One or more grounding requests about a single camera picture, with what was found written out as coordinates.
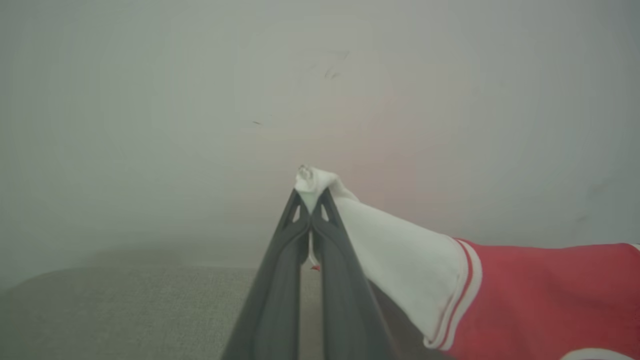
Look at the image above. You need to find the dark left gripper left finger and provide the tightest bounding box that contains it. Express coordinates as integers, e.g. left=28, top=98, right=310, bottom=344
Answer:
left=220, top=189, right=312, bottom=360

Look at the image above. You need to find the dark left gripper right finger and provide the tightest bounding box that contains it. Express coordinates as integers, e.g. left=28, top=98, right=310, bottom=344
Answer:
left=310, top=187, right=401, bottom=360

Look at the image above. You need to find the red and white garment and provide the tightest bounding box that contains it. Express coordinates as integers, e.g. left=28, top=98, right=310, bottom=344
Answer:
left=294, top=165, right=640, bottom=360

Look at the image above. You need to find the grey fabric sofa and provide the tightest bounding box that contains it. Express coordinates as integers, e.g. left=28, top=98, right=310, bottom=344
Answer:
left=0, top=250, right=441, bottom=360

